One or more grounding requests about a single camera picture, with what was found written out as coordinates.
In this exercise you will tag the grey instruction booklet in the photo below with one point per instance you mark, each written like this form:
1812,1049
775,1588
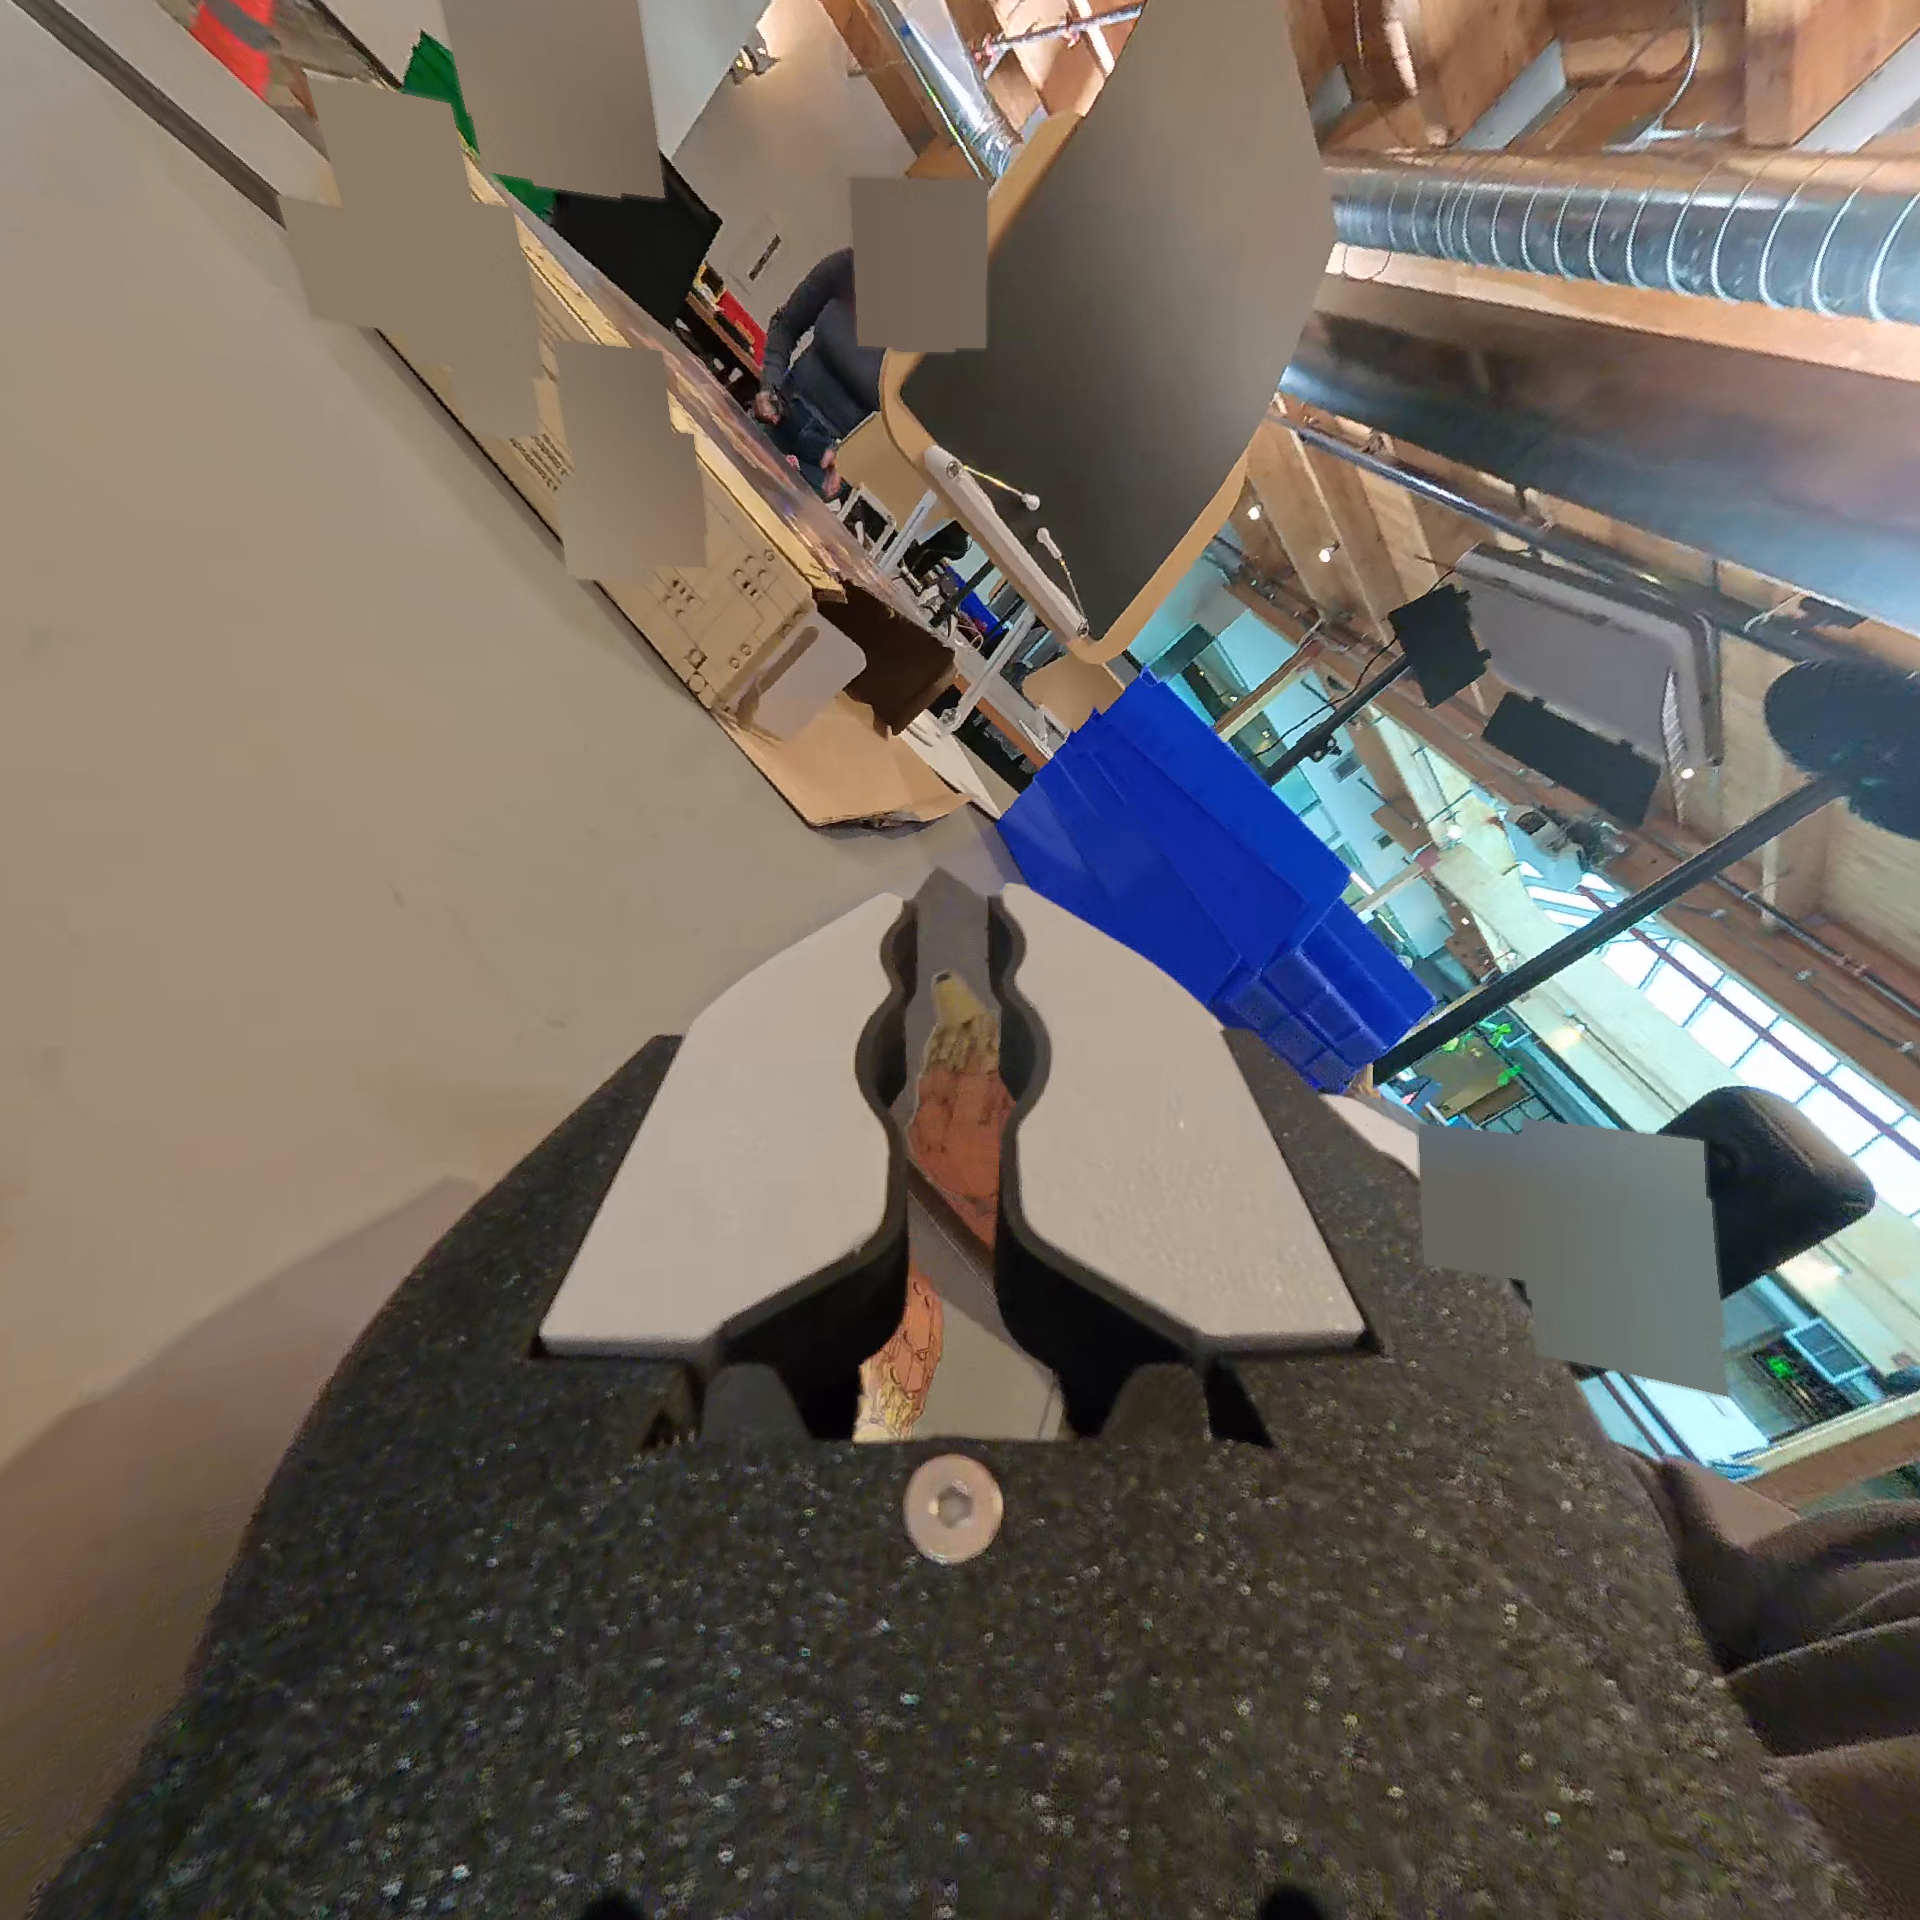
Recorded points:
961,1141

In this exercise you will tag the black panel with wooden rim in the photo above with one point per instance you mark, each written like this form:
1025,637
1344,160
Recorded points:
1108,646

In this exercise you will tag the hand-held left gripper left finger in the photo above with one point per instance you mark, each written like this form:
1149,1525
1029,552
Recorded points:
721,1170

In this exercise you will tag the cardboard toy box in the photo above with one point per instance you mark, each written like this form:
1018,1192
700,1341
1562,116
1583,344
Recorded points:
885,763

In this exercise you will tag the green storage bin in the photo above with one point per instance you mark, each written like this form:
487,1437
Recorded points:
433,82

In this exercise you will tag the blue plastic bin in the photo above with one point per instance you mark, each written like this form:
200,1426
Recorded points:
1170,856

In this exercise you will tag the red plastic object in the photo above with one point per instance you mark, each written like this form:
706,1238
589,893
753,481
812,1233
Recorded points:
237,36

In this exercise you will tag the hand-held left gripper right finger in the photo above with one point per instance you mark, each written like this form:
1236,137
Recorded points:
1185,1170

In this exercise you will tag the silver ventilation duct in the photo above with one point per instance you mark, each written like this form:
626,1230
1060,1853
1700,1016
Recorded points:
944,76
1575,240

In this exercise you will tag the black floor lamp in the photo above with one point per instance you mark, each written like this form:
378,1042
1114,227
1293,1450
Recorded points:
1846,750

